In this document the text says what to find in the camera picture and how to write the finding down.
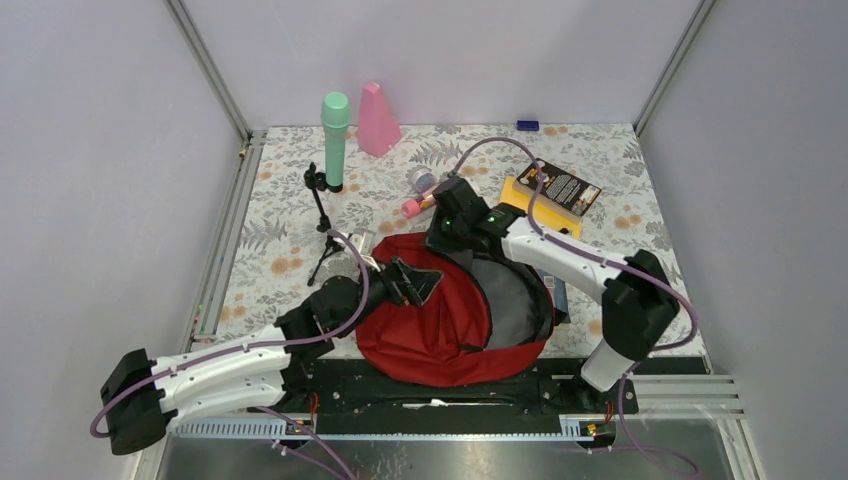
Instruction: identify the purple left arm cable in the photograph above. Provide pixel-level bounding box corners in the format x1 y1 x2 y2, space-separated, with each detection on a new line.
89 228 372 480

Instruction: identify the green toy microphone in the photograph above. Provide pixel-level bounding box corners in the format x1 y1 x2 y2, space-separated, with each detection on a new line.
320 91 351 193

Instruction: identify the floral table mat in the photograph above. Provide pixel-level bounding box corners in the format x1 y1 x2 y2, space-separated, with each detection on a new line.
216 123 685 341

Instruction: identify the black mini tripod stand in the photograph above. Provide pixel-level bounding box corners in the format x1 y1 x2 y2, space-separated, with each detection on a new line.
303 162 345 286

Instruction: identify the clear glitter jar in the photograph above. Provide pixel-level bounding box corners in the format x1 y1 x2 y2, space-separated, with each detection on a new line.
409 167 437 193

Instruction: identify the pink cone block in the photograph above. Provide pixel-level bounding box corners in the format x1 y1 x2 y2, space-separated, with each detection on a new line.
357 82 403 158

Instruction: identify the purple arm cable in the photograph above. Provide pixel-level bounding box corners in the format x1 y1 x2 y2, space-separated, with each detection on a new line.
449 137 704 480
89 228 372 480

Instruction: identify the yellow book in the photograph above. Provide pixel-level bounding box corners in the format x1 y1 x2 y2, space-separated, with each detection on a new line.
499 176 582 239

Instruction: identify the dark blue book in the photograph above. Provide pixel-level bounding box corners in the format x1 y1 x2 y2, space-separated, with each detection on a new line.
539 271 571 325

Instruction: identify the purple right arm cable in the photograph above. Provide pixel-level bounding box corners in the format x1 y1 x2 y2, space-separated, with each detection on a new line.
449 137 704 480

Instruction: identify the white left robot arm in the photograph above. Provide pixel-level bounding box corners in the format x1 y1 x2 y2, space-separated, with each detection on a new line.
90 257 443 456

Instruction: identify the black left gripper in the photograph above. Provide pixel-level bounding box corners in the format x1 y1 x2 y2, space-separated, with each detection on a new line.
337 253 442 337

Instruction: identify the black paperback book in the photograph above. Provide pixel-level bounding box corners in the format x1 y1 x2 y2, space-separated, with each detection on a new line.
515 158 602 222

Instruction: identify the red backpack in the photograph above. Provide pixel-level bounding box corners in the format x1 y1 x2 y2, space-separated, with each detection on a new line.
355 233 568 387

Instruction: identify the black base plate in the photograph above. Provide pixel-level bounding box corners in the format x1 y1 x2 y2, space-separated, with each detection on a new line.
248 354 710 437

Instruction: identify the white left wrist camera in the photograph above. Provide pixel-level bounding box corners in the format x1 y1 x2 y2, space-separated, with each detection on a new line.
348 228 376 265

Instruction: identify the small blue block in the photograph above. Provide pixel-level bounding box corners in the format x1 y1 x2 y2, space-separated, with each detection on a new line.
516 120 540 131

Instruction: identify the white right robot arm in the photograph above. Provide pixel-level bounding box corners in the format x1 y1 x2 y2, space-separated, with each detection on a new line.
428 177 683 412

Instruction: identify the pink capped tube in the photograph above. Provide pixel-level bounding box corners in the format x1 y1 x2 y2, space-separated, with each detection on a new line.
401 185 437 219

